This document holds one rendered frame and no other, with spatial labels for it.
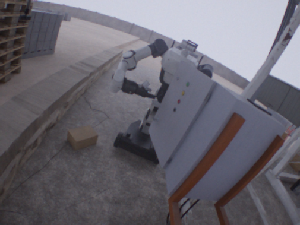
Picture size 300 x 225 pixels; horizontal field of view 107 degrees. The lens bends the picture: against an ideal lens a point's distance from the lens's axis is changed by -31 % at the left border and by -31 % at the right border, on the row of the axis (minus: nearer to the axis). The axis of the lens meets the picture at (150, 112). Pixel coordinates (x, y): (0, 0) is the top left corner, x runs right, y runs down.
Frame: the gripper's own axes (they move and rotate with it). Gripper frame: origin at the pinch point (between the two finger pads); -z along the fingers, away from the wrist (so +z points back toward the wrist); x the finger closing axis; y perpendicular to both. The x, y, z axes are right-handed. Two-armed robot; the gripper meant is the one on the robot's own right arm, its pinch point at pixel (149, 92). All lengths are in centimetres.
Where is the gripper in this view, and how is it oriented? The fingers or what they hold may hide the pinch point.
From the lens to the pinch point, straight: 107.6
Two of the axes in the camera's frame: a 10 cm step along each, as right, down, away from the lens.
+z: -9.0, -2.2, -3.8
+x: -2.2, -5.2, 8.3
